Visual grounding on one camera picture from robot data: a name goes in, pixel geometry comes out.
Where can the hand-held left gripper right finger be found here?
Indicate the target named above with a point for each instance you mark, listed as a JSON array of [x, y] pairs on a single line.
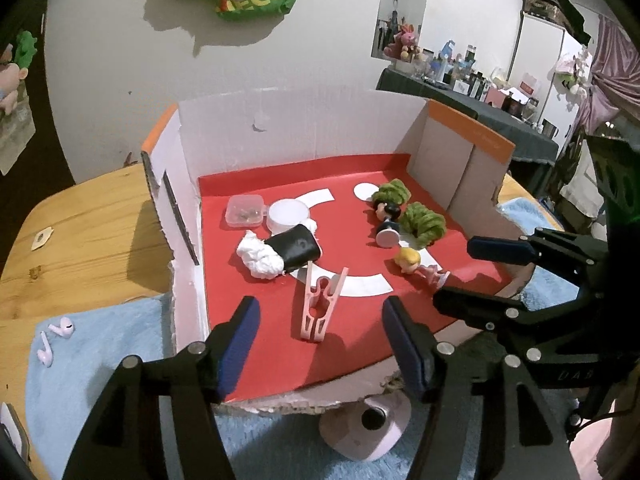
[[405, 345]]

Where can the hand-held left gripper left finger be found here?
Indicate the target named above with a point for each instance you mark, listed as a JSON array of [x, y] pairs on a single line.
[[240, 345]]

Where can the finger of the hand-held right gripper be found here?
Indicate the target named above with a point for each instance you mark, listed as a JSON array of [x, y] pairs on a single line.
[[500, 250], [475, 305]]

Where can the orange cardboard box red floor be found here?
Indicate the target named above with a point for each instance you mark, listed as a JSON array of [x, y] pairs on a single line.
[[280, 340]]

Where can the blonde toy doll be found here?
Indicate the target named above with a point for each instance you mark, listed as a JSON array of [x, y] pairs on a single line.
[[409, 259]]

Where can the pink clothes peg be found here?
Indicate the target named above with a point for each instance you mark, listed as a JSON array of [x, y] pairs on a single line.
[[320, 310]]

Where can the black and white cloth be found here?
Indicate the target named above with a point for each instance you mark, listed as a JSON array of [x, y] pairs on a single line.
[[295, 250]]

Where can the dark-haired toy figure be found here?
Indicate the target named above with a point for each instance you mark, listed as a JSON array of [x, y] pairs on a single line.
[[389, 212]]

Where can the clear plastic box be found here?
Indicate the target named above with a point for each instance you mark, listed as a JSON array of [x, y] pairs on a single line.
[[244, 210]]

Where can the white round lid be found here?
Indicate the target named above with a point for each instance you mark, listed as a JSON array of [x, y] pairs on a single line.
[[287, 215]]

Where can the white hanging cloth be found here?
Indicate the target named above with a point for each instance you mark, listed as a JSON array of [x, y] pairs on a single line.
[[580, 185]]

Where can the pink round device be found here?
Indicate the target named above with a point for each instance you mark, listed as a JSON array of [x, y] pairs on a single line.
[[350, 435]]

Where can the metal cup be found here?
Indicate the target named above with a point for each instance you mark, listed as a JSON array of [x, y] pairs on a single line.
[[549, 129]]

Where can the side table with dark cloth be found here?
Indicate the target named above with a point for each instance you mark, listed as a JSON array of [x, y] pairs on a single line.
[[475, 120]]

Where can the light blue fluffy mat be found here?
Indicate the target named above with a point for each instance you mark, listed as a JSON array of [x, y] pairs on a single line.
[[90, 340]]

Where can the row of bottles and boxes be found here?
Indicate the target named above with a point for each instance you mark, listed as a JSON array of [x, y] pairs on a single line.
[[475, 80]]

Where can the pink earbud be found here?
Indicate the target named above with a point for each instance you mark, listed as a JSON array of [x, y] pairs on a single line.
[[62, 328]]

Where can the white earbud pair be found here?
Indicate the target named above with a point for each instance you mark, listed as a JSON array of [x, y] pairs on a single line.
[[45, 355]]

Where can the artificial flowers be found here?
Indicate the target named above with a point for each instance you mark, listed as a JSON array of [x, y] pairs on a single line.
[[572, 67]]

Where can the white refrigerator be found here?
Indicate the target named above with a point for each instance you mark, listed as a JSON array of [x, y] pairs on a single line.
[[537, 55]]

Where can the purple curtain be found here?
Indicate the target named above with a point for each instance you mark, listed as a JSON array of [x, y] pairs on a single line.
[[612, 60]]

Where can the small paper sticker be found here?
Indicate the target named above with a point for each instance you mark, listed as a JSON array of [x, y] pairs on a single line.
[[42, 238]]

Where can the pink rabbit plush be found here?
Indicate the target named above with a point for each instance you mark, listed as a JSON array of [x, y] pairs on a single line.
[[404, 40]]

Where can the white square device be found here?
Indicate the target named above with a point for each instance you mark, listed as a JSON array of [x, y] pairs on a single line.
[[10, 430]]

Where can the dark suitcase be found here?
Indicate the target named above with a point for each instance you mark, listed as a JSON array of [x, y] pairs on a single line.
[[555, 10]]

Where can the pink plush toy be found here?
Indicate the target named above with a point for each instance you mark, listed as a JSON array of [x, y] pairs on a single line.
[[7, 87]]

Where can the green plush toy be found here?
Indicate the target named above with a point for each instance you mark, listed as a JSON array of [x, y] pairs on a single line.
[[25, 50]]

